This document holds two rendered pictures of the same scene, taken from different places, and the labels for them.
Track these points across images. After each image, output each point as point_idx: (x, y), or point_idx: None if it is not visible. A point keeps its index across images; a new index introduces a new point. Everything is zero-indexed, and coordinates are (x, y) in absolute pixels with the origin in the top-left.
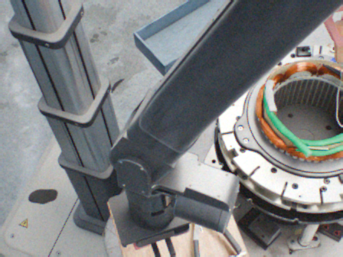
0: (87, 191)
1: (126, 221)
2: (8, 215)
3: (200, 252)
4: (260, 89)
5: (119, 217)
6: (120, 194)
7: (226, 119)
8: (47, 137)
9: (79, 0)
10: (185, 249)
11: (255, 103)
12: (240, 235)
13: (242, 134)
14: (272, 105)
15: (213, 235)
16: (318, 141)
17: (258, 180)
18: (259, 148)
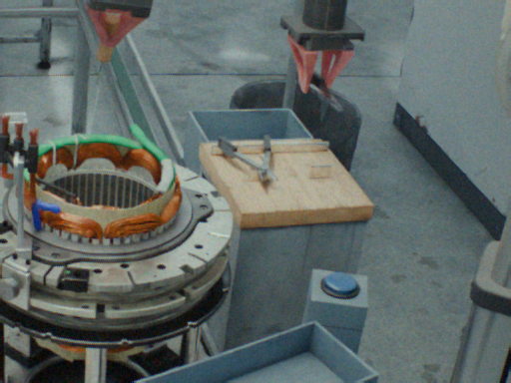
0: None
1: (345, 22)
2: None
3: (260, 163)
4: (173, 201)
5: (353, 24)
6: (355, 32)
7: (222, 221)
8: None
9: (482, 285)
10: (277, 166)
11: (178, 222)
12: (215, 166)
13: (203, 200)
14: (167, 162)
15: (246, 169)
16: (116, 138)
17: (189, 171)
18: (182, 188)
